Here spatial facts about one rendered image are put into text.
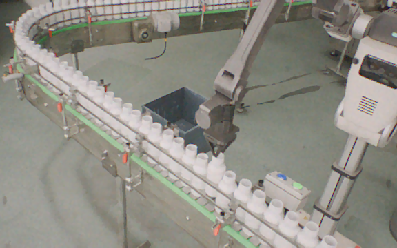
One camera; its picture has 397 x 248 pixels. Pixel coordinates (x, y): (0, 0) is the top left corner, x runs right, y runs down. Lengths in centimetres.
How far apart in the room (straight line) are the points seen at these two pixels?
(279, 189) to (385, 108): 50
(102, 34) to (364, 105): 190
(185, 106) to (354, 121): 97
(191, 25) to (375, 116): 192
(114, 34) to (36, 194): 126
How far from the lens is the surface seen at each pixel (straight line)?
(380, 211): 309
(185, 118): 216
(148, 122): 140
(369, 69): 147
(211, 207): 131
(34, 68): 201
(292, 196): 127
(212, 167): 121
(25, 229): 265
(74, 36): 275
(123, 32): 286
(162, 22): 276
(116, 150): 158
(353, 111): 154
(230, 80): 103
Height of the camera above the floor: 196
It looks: 35 degrees down
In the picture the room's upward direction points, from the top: 6 degrees clockwise
